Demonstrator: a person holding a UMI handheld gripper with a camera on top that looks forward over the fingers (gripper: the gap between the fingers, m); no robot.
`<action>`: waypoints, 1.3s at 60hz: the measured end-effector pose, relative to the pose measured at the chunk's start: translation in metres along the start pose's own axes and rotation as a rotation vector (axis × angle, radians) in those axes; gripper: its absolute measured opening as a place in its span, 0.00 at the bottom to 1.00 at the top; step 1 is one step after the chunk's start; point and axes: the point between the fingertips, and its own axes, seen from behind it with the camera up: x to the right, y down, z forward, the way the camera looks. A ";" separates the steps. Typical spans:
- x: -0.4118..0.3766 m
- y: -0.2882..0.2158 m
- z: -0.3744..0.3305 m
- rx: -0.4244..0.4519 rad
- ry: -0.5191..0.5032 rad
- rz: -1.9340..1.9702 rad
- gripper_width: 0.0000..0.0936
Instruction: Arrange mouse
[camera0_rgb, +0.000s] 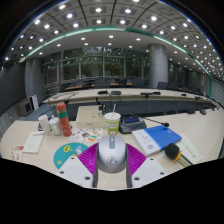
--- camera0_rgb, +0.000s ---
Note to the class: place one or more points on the round teal printed mouse pad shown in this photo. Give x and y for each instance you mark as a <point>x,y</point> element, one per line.
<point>66,151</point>

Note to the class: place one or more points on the blue and white book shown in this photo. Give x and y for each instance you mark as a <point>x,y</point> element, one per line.
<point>160,135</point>

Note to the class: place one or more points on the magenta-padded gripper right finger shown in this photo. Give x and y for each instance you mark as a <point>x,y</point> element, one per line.
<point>148,170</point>

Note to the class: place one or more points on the silver grey computer mouse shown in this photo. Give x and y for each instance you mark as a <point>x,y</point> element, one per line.
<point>111,155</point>

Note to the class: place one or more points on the white paper booklet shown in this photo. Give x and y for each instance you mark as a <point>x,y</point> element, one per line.
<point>191,148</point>

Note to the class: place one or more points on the green printed paper cup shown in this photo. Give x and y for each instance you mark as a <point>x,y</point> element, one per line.
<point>112,125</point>

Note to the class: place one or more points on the dark grey conference microphone unit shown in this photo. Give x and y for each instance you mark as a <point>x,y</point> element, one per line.
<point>131,125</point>

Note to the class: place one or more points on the group of dark office chairs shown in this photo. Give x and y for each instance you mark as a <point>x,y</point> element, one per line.
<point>101,81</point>

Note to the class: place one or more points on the white upright panel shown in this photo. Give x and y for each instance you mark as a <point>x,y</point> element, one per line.
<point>35,102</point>

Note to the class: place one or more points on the group of ceiling lights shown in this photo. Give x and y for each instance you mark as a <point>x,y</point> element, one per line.
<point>98,10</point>

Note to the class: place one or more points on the colourful sticker sheet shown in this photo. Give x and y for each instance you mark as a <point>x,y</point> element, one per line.
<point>86,136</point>

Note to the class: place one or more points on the tall white paper cup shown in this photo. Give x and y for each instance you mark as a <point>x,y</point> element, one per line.
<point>44,125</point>

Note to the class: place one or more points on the beige cardboard box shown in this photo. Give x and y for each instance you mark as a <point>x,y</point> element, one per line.
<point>88,118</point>

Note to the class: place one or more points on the white lidded mug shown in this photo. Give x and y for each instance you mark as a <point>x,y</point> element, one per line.
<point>55,126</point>

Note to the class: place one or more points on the long curved conference desk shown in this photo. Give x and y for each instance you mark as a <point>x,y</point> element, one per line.
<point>133,100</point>

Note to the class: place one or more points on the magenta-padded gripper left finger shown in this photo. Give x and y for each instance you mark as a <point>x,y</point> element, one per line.
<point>75,170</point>

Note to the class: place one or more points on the red bottle with green band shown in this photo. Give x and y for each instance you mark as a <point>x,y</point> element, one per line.
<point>64,121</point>

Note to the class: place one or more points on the white printed leaflet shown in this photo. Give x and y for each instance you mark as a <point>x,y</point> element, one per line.
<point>33,142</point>

